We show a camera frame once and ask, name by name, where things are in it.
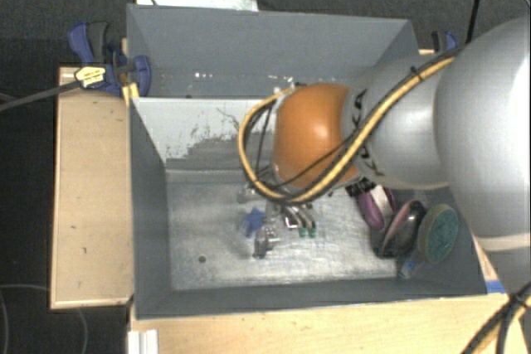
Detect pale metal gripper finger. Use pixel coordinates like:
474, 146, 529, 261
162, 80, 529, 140
236, 187, 269, 205
252, 224, 282, 259

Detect small blue object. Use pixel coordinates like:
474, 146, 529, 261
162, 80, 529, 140
240, 206, 266, 238

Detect purple and white object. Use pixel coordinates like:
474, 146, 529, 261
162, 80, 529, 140
357, 185, 398, 232

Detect pink and black sunglasses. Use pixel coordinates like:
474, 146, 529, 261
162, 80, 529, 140
372, 198, 428, 259

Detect clear plastic bottle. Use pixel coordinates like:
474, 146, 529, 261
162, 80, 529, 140
397, 252, 429, 281

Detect grey metal bin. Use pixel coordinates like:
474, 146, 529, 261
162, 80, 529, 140
125, 2, 489, 320

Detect pale wood board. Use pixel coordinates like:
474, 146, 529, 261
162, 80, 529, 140
49, 65, 136, 310

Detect round green sponge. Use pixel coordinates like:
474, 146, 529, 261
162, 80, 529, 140
416, 203, 461, 265

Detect black cylinder on white bracket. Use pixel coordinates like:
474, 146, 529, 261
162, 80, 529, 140
345, 179, 374, 198

